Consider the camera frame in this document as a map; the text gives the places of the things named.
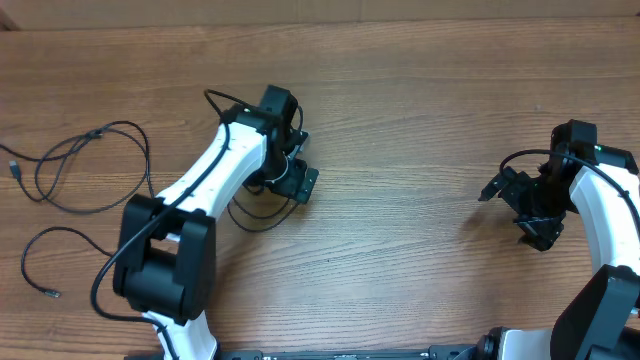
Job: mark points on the brown cardboard wall panel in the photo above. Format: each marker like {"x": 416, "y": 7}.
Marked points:
{"x": 103, "y": 14}

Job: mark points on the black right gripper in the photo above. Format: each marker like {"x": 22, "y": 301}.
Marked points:
{"x": 520, "y": 201}

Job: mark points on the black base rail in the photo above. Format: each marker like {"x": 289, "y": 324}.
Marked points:
{"x": 434, "y": 352}

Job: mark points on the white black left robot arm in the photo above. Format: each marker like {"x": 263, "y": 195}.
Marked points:
{"x": 165, "y": 263}

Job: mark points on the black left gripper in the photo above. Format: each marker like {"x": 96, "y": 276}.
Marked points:
{"x": 301, "y": 181}

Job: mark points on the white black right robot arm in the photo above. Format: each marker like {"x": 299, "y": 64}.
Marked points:
{"x": 601, "y": 185}

